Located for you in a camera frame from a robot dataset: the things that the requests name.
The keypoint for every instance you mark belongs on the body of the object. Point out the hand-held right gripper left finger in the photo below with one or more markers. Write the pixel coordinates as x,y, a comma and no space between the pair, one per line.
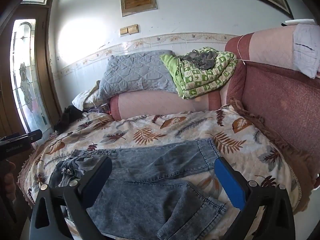
98,180

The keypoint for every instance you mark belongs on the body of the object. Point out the wall panel cover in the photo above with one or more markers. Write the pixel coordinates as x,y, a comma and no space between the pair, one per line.
138,2

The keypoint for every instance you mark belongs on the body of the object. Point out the black cloth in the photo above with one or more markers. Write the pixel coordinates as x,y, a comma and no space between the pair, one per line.
68,118

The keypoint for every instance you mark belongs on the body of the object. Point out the wooden stained glass door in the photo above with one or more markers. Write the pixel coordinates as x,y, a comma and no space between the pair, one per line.
43,67

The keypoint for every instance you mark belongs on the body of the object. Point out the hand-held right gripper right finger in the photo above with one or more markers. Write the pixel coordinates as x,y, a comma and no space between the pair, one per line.
228,182

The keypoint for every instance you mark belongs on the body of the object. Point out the pale blue cloth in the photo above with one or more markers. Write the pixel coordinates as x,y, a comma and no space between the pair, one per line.
306,50

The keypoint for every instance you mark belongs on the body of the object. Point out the person's left hand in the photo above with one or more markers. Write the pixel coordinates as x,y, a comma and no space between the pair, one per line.
10,180

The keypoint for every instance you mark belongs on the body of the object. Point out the grey quilted blanket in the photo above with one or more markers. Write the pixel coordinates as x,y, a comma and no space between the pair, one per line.
135,72

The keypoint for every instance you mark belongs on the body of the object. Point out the gold wall switch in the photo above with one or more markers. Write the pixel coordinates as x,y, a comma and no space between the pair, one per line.
124,31
133,29

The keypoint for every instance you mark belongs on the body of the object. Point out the white cloth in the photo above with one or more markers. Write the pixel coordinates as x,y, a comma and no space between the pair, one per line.
83,100

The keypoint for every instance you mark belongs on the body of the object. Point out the pink sofa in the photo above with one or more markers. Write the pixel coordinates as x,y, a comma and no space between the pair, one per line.
275,92

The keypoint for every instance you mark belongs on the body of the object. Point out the green patterned blanket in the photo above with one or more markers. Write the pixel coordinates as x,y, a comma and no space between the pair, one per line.
207,80

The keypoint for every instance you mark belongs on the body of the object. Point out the small colourful packet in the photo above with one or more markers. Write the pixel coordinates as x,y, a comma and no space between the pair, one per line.
105,108

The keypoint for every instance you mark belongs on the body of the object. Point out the grey garment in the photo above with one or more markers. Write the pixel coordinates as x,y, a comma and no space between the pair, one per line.
200,60

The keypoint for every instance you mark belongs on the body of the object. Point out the brown fringed cloth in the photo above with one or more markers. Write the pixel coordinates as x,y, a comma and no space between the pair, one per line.
296,160

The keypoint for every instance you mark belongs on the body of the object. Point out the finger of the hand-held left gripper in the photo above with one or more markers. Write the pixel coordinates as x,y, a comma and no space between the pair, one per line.
35,135

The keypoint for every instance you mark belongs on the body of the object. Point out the leaf print blanket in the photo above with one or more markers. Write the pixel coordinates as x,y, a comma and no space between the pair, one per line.
175,127

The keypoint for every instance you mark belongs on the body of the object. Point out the blue denim pants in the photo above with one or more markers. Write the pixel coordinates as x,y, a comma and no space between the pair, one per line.
155,195

